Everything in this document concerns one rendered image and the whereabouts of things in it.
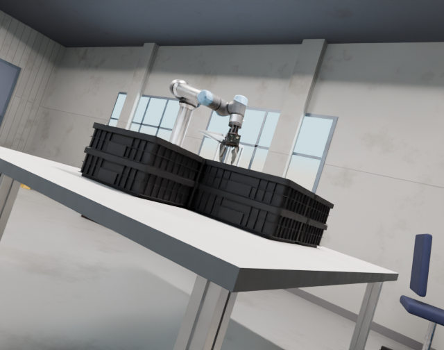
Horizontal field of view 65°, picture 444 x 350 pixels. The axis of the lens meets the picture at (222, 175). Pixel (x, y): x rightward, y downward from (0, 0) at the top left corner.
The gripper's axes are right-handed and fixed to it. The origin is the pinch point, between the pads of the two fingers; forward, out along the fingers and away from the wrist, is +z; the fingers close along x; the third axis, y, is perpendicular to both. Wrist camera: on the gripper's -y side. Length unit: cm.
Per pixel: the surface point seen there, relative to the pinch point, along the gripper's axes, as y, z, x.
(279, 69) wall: -265, -197, 83
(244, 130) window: -290, -107, 58
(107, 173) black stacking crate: 37, 24, -50
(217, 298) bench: 116, 46, -13
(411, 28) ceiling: -131, -213, 180
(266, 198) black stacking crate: 52, 20, 10
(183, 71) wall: -393, -209, -48
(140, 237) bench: 108, 39, -29
